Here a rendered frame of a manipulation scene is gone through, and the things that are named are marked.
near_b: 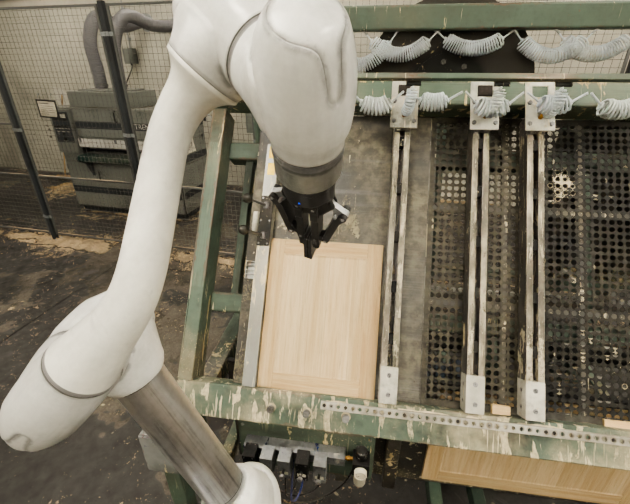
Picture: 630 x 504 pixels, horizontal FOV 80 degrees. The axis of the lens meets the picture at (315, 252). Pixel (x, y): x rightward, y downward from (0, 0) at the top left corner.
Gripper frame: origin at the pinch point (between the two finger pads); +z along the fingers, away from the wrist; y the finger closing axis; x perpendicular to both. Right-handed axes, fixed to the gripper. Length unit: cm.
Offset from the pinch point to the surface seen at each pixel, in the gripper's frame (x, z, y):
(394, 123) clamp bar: -80, 42, -2
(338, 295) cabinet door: -20, 74, -3
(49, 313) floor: 17, 257, 244
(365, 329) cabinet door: -12, 76, -16
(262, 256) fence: -23, 70, 30
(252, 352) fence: 10, 82, 21
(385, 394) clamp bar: 7, 78, -29
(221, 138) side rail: -61, 55, 64
